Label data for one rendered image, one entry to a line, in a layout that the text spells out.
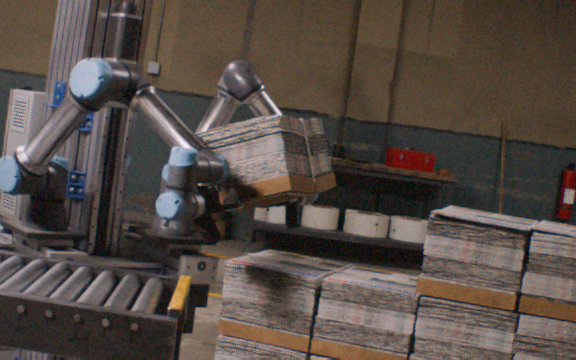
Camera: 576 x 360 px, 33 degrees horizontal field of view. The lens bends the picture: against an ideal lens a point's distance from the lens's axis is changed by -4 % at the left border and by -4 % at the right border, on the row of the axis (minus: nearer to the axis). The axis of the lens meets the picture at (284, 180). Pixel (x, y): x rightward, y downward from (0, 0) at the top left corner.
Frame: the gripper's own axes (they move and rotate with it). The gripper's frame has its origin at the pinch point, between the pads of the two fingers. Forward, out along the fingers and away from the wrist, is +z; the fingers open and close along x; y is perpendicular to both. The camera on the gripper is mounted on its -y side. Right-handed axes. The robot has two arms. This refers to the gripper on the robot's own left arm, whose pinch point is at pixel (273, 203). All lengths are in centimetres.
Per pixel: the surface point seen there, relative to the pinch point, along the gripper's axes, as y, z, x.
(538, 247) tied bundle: -30, 33, 86
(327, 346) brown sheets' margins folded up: -45, 35, 20
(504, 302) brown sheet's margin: -43, 33, 73
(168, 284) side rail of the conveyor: -18, 68, -8
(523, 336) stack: -53, 32, 76
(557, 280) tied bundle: -40, 33, 89
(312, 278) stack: -24.9, 34.9, 20.4
